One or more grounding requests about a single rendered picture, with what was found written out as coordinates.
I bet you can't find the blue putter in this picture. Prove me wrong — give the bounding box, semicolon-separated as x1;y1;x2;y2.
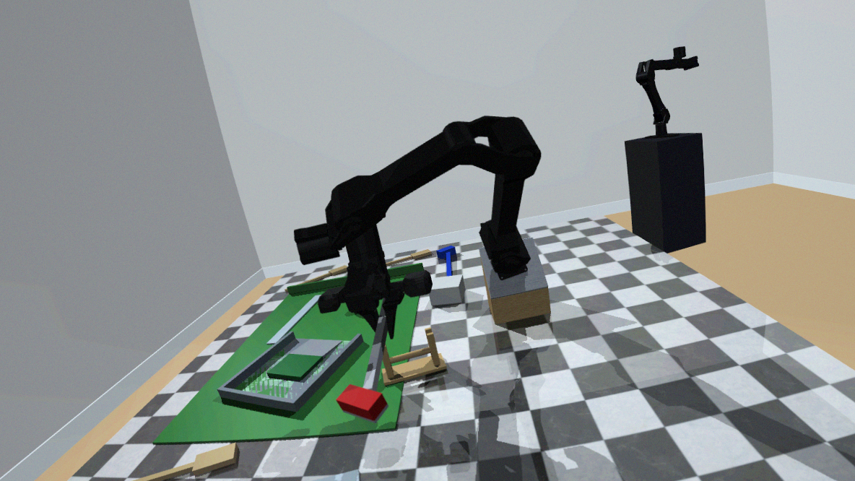
436;246;456;276

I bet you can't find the light blue flat bar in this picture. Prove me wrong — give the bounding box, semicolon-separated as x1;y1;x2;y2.
313;469;359;481
267;295;320;345

